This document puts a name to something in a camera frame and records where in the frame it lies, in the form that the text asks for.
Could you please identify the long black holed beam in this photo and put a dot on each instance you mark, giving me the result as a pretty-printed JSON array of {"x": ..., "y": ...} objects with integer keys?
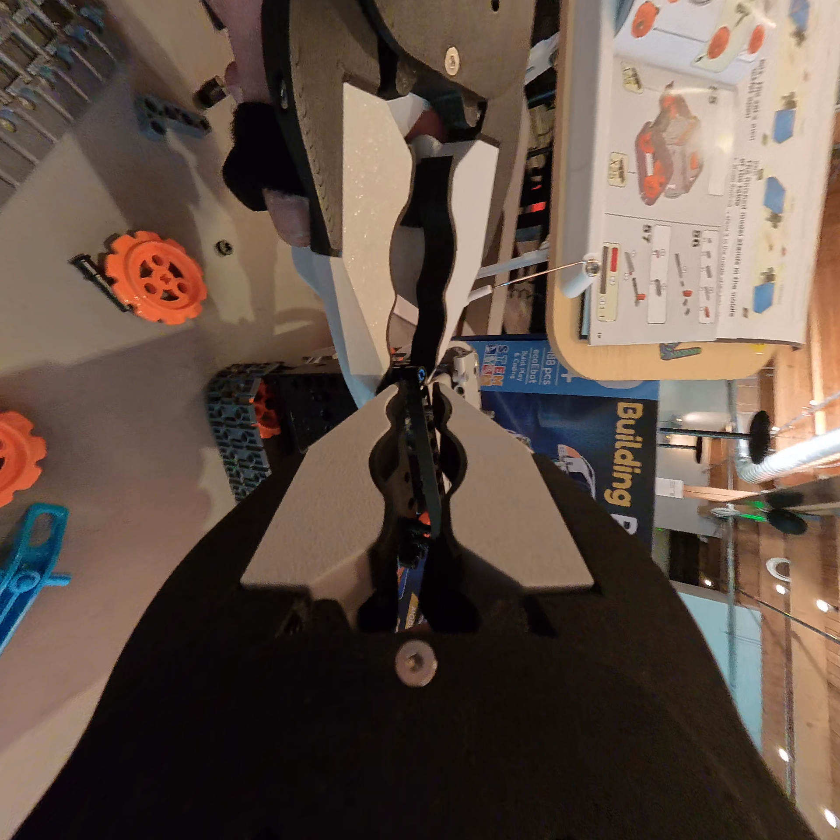
[{"x": 418, "y": 446}]

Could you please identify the small black peg piece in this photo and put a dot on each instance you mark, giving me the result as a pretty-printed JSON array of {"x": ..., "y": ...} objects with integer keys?
[{"x": 210, "y": 95}]

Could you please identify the person's left hand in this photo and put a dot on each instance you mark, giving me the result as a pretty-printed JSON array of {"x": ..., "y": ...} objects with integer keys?
[{"x": 243, "y": 53}]

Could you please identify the black pendant lamp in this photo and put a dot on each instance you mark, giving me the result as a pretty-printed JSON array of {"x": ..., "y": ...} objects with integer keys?
[
  {"x": 759, "y": 431},
  {"x": 788, "y": 520}
]

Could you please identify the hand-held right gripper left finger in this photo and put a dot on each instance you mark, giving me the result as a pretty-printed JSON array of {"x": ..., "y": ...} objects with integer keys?
[{"x": 315, "y": 525}]

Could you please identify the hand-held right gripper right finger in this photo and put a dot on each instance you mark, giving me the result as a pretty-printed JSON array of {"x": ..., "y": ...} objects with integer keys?
[{"x": 519, "y": 525}]

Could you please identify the wooden desk riser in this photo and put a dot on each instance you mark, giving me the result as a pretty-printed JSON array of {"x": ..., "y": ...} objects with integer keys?
[{"x": 567, "y": 197}]

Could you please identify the orange gear wheel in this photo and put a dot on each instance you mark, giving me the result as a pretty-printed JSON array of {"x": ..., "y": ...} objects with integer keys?
[
  {"x": 16, "y": 460},
  {"x": 184, "y": 295}
]

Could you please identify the silver ventilation duct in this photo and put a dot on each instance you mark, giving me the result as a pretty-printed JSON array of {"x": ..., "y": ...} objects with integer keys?
[{"x": 801, "y": 453}]

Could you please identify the grey toy robot vehicle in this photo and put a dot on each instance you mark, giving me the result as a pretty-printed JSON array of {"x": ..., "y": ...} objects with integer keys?
[{"x": 243, "y": 420}]

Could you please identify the robot kit box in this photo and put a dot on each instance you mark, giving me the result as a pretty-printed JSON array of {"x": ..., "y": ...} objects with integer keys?
[{"x": 578, "y": 446}]

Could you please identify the instruction booklet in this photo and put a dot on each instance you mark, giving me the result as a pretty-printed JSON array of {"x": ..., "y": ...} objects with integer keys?
[{"x": 709, "y": 263}]

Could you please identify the teal plastic wrench tool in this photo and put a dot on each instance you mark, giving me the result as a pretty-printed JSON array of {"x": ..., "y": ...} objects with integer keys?
[{"x": 33, "y": 551}]

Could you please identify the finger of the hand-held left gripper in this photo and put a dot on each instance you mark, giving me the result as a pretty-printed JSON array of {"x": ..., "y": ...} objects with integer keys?
[
  {"x": 368, "y": 197},
  {"x": 479, "y": 223}
]

